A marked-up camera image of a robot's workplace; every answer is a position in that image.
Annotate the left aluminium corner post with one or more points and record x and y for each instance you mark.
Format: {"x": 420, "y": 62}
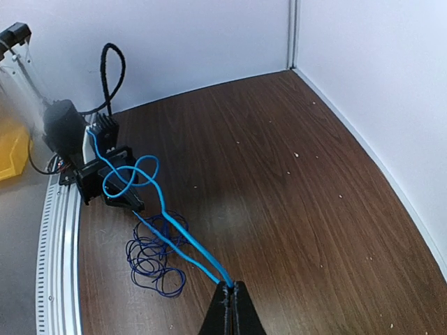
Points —
{"x": 293, "y": 33}

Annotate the front aluminium rail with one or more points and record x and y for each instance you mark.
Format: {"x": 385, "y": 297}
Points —
{"x": 57, "y": 288}

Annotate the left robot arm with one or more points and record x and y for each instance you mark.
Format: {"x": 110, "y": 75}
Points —
{"x": 18, "y": 83}

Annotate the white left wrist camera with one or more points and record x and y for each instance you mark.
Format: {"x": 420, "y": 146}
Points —
{"x": 88, "y": 150}

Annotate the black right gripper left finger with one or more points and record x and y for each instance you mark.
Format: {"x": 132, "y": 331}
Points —
{"x": 218, "y": 319}

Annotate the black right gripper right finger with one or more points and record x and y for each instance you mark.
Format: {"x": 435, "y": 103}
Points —
{"x": 244, "y": 318}

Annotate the yellow object outside cell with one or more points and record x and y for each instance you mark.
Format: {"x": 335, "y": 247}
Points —
{"x": 14, "y": 148}

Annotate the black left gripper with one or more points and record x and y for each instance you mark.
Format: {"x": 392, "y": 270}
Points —
{"x": 63, "y": 133}

